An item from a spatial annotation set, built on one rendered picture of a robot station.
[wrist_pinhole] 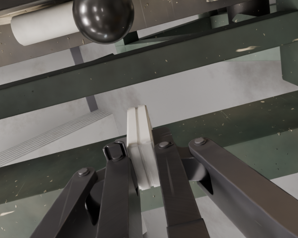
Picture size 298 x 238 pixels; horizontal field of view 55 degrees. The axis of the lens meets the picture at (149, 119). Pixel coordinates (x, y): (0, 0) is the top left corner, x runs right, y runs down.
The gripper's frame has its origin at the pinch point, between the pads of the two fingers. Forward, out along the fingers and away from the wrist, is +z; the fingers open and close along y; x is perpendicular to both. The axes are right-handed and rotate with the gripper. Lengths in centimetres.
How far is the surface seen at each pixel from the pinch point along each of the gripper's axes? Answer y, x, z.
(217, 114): 9.8, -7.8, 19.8
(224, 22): 51, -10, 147
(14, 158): -153, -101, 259
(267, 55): 36, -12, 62
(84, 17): -1.2, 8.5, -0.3
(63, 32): -5.6, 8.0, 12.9
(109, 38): -0.3, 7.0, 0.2
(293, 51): 22.7, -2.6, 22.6
